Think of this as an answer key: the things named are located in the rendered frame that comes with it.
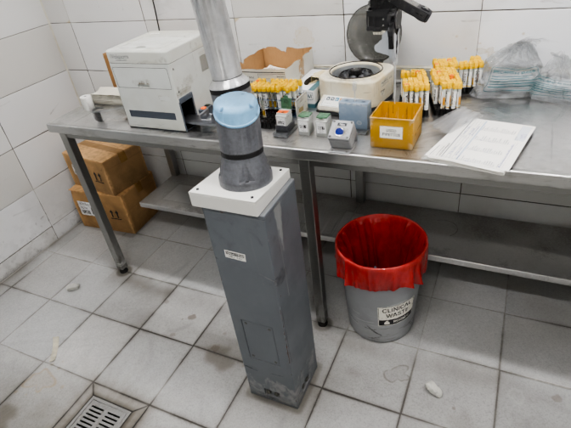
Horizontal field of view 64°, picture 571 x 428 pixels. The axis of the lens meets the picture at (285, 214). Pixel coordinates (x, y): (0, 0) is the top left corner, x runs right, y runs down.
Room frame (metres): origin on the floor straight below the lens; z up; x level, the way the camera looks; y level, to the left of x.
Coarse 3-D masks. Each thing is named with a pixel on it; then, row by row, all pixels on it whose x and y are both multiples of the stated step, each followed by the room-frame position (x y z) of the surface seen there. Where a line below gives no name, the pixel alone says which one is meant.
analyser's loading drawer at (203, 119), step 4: (204, 112) 1.60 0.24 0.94; (208, 112) 1.63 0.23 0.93; (184, 116) 1.66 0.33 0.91; (188, 116) 1.66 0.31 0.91; (192, 116) 1.65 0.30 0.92; (196, 116) 1.64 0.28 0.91; (200, 116) 1.58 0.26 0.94; (204, 116) 1.60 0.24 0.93; (208, 116) 1.62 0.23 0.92; (212, 116) 1.57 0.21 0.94; (188, 120) 1.62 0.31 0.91; (192, 120) 1.61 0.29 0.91; (196, 120) 1.61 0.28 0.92; (200, 120) 1.60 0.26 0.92; (204, 120) 1.57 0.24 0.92; (208, 120) 1.56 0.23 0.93; (212, 120) 1.56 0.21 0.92; (192, 124) 1.60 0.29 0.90; (196, 124) 1.59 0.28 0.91; (200, 124) 1.58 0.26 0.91; (204, 124) 1.57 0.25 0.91; (208, 124) 1.56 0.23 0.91; (212, 124) 1.55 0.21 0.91
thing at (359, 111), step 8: (344, 104) 1.42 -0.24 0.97; (352, 104) 1.41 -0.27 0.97; (360, 104) 1.39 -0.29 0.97; (368, 104) 1.39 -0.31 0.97; (344, 112) 1.42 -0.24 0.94; (352, 112) 1.41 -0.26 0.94; (360, 112) 1.39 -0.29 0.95; (368, 112) 1.39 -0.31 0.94; (344, 120) 1.42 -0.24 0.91; (352, 120) 1.41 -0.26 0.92; (360, 120) 1.39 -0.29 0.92; (368, 120) 1.39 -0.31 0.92; (360, 128) 1.39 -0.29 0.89; (368, 128) 1.39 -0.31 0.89
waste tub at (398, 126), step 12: (384, 108) 1.38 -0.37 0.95; (396, 108) 1.36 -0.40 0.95; (408, 108) 1.35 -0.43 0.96; (420, 108) 1.29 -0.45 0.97; (372, 120) 1.27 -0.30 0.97; (384, 120) 1.26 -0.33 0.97; (396, 120) 1.24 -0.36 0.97; (408, 120) 1.22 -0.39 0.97; (420, 120) 1.30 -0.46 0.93; (372, 132) 1.27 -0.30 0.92; (384, 132) 1.26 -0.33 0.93; (396, 132) 1.24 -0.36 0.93; (408, 132) 1.22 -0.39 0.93; (420, 132) 1.31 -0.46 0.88; (372, 144) 1.27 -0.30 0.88; (384, 144) 1.26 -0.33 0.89; (396, 144) 1.24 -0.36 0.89; (408, 144) 1.22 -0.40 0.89
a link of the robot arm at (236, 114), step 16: (224, 96) 1.16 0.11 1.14; (240, 96) 1.15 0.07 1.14; (224, 112) 1.08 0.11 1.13; (240, 112) 1.08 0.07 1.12; (256, 112) 1.10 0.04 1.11; (224, 128) 1.08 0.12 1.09; (240, 128) 1.07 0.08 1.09; (256, 128) 1.09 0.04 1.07; (224, 144) 1.08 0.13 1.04; (240, 144) 1.07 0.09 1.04; (256, 144) 1.08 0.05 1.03
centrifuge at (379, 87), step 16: (336, 64) 1.80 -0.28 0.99; (352, 64) 1.77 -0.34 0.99; (368, 64) 1.74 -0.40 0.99; (384, 64) 1.71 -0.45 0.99; (320, 80) 1.65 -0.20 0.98; (336, 80) 1.61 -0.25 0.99; (352, 80) 1.58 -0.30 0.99; (368, 80) 1.56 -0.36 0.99; (384, 80) 1.59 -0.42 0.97; (320, 96) 1.67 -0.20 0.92; (336, 96) 1.60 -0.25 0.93; (352, 96) 1.56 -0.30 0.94; (368, 96) 1.54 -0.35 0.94; (384, 96) 1.59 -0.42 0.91; (336, 112) 1.55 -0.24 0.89
